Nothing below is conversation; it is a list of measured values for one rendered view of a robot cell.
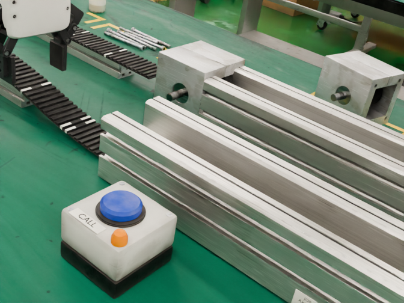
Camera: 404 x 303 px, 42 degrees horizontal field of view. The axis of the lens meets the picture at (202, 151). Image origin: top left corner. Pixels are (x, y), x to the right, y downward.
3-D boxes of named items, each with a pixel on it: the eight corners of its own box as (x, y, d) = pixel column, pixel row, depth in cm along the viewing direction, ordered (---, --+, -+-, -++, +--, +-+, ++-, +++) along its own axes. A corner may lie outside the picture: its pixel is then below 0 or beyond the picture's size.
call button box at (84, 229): (59, 256, 53) (59, 205, 49) (129, 216, 60) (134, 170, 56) (113, 301, 49) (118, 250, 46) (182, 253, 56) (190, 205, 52)
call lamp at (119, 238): (107, 241, 47) (107, 230, 46) (119, 234, 48) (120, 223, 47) (118, 249, 46) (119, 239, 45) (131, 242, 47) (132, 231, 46)
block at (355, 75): (301, 108, 91) (315, 56, 86) (343, 98, 98) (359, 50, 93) (345, 136, 85) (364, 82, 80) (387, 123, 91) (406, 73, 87)
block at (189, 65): (140, 112, 81) (146, 54, 76) (192, 93, 90) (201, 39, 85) (184, 136, 77) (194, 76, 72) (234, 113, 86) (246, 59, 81)
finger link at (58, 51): (67, 18, 78) (66, 61, 81) (48, 21, 76) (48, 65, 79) (81, 24, 76) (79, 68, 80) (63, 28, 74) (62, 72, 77)
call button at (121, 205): (90, 215, 50) (91, 198, 49) (121, 199, 53) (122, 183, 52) (119, 236, 48) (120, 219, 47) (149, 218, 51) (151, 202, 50)
